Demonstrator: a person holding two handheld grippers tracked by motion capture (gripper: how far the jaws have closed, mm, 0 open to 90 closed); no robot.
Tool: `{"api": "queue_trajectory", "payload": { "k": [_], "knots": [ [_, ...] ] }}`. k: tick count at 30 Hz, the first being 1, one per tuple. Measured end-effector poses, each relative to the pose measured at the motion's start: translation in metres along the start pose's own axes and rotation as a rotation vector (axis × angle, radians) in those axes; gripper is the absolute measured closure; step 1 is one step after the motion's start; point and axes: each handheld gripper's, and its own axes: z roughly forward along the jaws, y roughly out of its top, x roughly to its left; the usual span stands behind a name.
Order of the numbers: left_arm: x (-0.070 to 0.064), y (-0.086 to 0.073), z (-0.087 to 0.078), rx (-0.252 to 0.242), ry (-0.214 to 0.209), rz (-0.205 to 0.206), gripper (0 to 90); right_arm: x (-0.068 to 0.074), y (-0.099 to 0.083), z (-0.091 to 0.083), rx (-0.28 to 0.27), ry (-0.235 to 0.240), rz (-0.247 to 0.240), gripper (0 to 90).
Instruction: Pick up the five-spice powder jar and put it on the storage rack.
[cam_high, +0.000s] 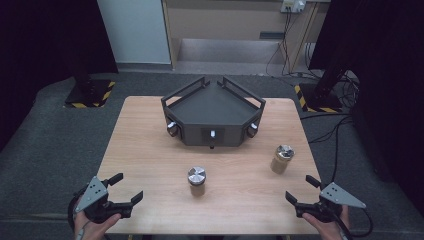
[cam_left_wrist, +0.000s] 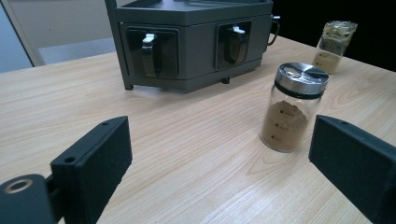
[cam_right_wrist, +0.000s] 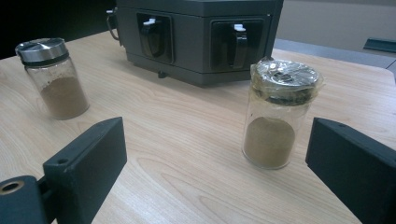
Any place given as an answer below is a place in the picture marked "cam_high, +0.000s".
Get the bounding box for black floor cables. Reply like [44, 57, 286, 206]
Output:
[299, 71, 361, 184]

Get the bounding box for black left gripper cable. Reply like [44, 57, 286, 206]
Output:
[67, 196, 78, 232]

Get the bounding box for white panel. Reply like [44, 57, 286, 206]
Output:
[96, 0, 172, 65]

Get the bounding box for black angled rack with knobs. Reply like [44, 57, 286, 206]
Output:
[160, 75, 267, 150]

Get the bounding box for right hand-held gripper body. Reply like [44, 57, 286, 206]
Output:
[294, 181, 368, 224]

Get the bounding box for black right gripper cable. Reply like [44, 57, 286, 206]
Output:
[333, 208, 374, 240]

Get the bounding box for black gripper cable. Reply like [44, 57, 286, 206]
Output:
[67, 196, 78, 232]
[333, 208, 374, 240]

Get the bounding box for person's right hand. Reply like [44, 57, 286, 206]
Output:
[301, 204, 351, 240]

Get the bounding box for black curtain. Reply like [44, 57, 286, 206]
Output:
[309, 0, 424, 216]
[0, 0, 120, 153]

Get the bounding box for dark brown jar silver lid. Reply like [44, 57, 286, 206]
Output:
[186, 165, 208, 197]

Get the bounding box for wooden cabinet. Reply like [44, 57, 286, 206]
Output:
[161, 0, 332, 74]

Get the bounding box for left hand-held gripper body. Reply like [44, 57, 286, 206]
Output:
[67, 175, 134, 225]

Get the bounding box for black cables from power strip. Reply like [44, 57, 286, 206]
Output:
[265, 11, 294, 78]

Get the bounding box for light tan jar silver lid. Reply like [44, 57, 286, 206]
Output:
[269, 143, 296, 175]

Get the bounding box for striped black stand base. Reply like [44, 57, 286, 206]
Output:
[293, 82, 345, 114]
[63, 78, 117, 109]

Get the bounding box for person's left hand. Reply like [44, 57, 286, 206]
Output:
[73, 209, 123, 240]

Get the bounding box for white power strip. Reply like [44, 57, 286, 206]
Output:
[280, 0, 307, 15]

